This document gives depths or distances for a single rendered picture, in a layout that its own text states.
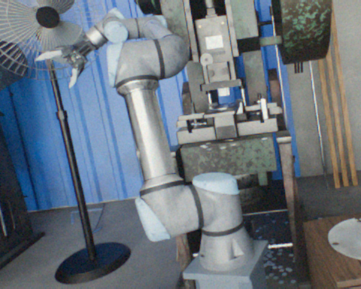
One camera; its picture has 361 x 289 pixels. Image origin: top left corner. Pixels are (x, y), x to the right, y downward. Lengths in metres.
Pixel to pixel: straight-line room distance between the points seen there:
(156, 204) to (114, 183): 2.33
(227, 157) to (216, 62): 0.42
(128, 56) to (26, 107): 2.43
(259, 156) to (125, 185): 1.84
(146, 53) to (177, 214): 0.43
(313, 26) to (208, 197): 0.80
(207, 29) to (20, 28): 0.86
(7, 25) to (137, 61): 1.10
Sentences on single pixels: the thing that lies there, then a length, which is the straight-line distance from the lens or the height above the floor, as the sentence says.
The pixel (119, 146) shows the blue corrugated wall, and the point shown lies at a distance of 3.21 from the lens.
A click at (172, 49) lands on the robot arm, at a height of 1.03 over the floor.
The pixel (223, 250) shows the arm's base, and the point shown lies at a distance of 1.06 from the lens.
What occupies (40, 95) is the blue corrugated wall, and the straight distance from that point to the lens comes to 3.41.
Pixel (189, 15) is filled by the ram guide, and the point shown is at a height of 1.19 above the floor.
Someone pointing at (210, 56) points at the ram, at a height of 1.01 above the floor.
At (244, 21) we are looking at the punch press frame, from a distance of 1.68.
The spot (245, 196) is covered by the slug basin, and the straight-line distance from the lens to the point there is 1.76.
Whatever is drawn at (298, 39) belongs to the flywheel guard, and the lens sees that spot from 1.55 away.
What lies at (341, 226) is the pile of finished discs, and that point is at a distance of 1.45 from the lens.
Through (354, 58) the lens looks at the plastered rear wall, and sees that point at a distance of 3.03.
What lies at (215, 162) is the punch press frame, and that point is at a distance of 1.64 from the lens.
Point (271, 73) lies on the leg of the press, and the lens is 2.13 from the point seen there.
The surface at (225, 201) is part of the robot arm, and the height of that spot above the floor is 0.62.
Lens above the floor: 0.97
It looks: 9 degrees down
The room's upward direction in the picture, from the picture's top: 9 degrees counter-clockwise
